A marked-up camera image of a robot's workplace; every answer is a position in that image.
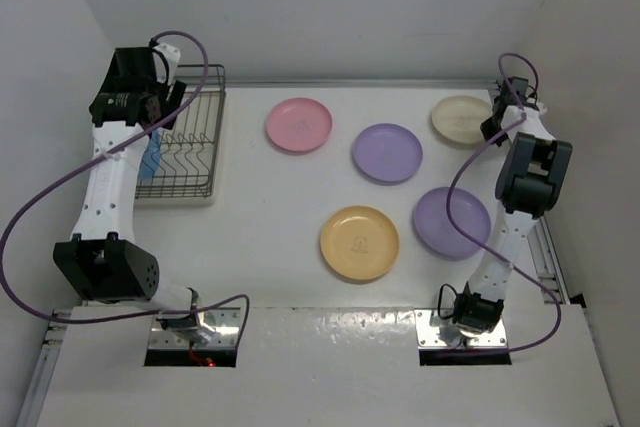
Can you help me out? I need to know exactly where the metal base plate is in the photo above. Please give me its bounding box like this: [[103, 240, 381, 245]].
[[414, 309, 508, 351], [148, 308, 240, 350]]

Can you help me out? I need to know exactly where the grey wire dish rack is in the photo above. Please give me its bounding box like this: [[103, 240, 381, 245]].
[[133, 64, 226, 199]]

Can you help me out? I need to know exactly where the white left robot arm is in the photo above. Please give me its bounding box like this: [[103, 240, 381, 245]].
[[53, 43, 217, 346]]

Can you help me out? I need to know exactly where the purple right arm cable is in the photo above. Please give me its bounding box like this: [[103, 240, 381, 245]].
[[439, 52, 562, 354]]

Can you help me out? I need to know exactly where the pink plastic plate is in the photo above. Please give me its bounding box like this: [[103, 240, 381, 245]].
[[265, 97, 333, 153]]

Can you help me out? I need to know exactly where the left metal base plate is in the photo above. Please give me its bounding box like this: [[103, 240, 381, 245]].
[[148, 308, 240, 350]]

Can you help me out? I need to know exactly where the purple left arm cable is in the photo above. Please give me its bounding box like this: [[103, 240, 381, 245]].
[[0, 30, 250, 348]]

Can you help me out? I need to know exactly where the purple plastic plate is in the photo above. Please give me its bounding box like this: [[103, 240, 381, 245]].
[[413, 187, 492, 261], [351, 123, 423, 183]]

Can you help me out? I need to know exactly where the yellow plastic plate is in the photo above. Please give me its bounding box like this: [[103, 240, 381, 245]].
[[319, 205, 400, 282]]

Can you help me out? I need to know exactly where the blue plastic plate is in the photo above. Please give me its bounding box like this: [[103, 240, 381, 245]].
[[138, 129, 162, 181]]

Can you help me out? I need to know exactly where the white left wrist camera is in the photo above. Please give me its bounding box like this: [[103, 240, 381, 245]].
[[149, 39, 181, 85]]

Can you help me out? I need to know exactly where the cream plastic plate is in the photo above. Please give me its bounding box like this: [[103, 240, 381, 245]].
[[431, 95, 492, 146]]

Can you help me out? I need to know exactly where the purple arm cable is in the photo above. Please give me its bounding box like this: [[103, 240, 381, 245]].
[[0, 30, 250, 348], [439, 52, 562, 354]]

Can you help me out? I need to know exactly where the aluminium frame rail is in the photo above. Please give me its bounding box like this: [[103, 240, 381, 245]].
[[471, 85, 573, 303]]

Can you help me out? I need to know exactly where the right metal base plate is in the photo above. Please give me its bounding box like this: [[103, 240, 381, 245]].
[[414, 309, 508, 351]]

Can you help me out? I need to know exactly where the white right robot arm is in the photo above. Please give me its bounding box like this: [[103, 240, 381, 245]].
[[440, 77, 573, 353]]

